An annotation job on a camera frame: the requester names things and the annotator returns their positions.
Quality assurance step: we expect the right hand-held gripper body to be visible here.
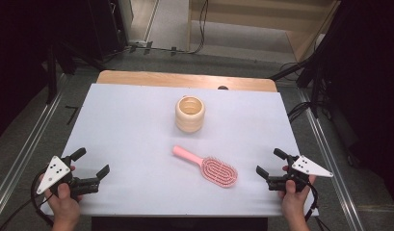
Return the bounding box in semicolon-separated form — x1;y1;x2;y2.
266;155;334;193

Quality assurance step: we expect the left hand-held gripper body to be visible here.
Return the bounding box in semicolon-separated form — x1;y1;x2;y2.
36;156;101;198

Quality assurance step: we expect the pink hairbrush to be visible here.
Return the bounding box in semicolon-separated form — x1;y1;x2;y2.
171;144;239;189

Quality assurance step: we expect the beige ribbed cup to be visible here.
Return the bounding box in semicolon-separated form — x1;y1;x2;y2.
174;95;206;134

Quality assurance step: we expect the person's left hand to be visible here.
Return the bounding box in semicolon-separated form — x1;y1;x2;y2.
43;183;84;223

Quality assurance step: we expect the person's right hand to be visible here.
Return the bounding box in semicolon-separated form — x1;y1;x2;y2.
278;175;317;221

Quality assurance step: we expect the white table cover sheet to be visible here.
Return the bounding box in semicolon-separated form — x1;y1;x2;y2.
39;83;320;218

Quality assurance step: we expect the black metal stand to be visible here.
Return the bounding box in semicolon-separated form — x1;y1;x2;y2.
270;0;333;120
44;40;106;105

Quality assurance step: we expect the wooden table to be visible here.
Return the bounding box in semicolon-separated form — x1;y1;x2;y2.
96;70;278;93

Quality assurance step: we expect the black curtain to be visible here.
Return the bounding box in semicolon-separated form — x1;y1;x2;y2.
0;0;92;146
324;0;394;213

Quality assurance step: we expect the black computer case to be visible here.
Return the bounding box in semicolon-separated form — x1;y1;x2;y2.
88;0;130;62

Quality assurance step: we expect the light wooden platform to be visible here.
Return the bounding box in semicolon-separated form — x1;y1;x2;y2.
187;0;342;63

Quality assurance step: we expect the silver metal floor rail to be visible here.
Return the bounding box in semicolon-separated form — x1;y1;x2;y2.
0;72;66;219
298;89;366;231

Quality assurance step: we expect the black gripper cable with plug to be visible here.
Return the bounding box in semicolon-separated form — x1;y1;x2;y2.
304;181;320;222

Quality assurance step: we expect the bundle of black cables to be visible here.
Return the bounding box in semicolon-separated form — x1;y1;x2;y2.
286;100;314;124

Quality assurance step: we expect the black looped gripper cable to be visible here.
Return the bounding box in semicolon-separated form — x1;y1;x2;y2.
30;167;55;226

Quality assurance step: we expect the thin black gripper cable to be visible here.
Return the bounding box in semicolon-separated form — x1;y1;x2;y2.
0;195;48;231

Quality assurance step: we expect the black floor cable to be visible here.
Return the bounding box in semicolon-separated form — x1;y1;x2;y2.
102;40;193;62

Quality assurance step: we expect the black hanging cable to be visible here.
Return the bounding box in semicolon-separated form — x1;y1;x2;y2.
188;0;209;55

